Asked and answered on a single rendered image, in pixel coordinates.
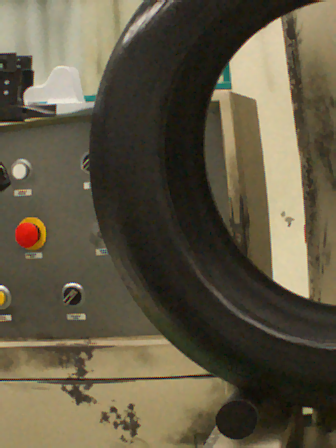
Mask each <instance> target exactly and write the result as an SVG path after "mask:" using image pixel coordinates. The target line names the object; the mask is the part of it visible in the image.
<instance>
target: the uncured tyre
mask: <svg viewBox="0 0 336 448"><path fill-rule="evenodd" d="M323 1H327V0H142V2H141V3H140V5H139V6H138V7H137V8H136V10H135V11H134V13H133V14H132V15H131V17H130V19H129V21H128V22H127V23H126V25H125V27H124V29H123V30H122V32H121V34H120V36H119V38H118V39H117V41H116V44H115V46H114V47H113V50H112V52H111V55H110V56H109V59H108V62H107V64H106V67H104V70H103V74H102V76H101V80H100V84H99V87H98V92H97V94H96V96H95V102H94V107H93V115H92V117H91V124H90V141H89V169H90V171H89V180H90V186H91V192H92V197H93V203H94V208H95V212H96V216H97V220H98V226H99V229H100V232H101V235H102V238H103V242H104V245H105V248H106V250H107V253H108V255H109V257H111V261H112V263H113V265H114V267H115V269H116V271H117V273H118V275H119V277H120V279H121V281H122V284H123V286H125V287H126V289H127V291H128V293H129V294H130V296H131V297H132V299H133V301H134V302H135V304H136V305H137V307H138V308H139V309H141V311H142V312H143V314H144V315H145V316H146V318H147V319H148V320H149V321H150V323H151V324H152V325H153V326H154V327H155V329H156V330H157V331H158V332H159V333H161V334H162V335H163V337H164V338H166V339H167V340H168V341H169V342H170V343H171V344H172V345H173V346H174V347H175V348H176V349H177V350H178V351H179V352H182V353H183V354H184V355H185V356H186V357H187V358H189V359H190V360H191V361H192V362H195V363H196V364H197V365H199V366H200V367H201V368H203V369H204V370H207V371H208V372H210V373H211V374H212V375H214V376H217V377H219V379H221V380H223V381H224V382H228V383H229V384H231V385H233V386H235V387H236V386H237V387H239V388H241V389H242V390H244V391H248V392H250V393H252V394H255V395H258V396H261V397H263V398H266V399H271V400H273V401H276V402H279V403H280V402H283V403H285V404H289V405H293V406H294V405H296V406H300V407H304V408H309V409H312V408H314V409H320V410H327V411H336V305H331V304H327V303H323V302H317V301H314V300H311V299H309V298H307V297H304V296H303V297H302V296H299V295H298V294H296V293H294V292H292V291H290V290H288V289H287V288H286V287H282V286H281V285H279V284H277V283H276V282H274V280H273V279H271V278H270V277H269V276H267V275H266V274H265V273H264V272H263V271H261V270H260V269H259V268H258V267H257V266H256V265H255V264H254V263H253V262H252V261H251V260H250V258H249V257H248V256H247V255H246V253H245V252H244V251H243V250H242V248H241V247H240V246H239V245H237V244H238V243H236V242H235V239H234V238H233V236H232V235H231V233H230V232H229V230H228V228H227V226H226V224H225V223H224V220H223V218H222V215H221V213H220V211H219V209H218V205H217V202H216V200H215V197H213V194H212V190H211V185H210V181H209V176H208V171H207V162H206V144H205V128H206V121H207V115H208V111H209V107H210V103H211V100H212V98H213V92H214V89H215V87H216V85H217V83H218V81H219V79H220V77H221V76H222V74H223V72H224V70H225V69H226V68H225V67H226V66H227V64H228V63H229V62H230V61H231V59H232V58H233V56H235V55H236V53H237V51H238V50H239V49H240V48H241V47H242V46H243V45H244V44H246V43H247V41H248V40H249V38H252V37H253V36H254V35H255V34H256V33H258V32H259V31H260V30H261V29H262V28H263V27H266V26H267V25H269V24H270V23H272V21H273V22H274V21H275V20H277V19H279V18H280V17H282V16H285V15H287V14H289V13H291V12H293V11H295V10H297V9H301V8H304V7H306V6H309V5H312V4H315V3H319V2H323Z"/></svg>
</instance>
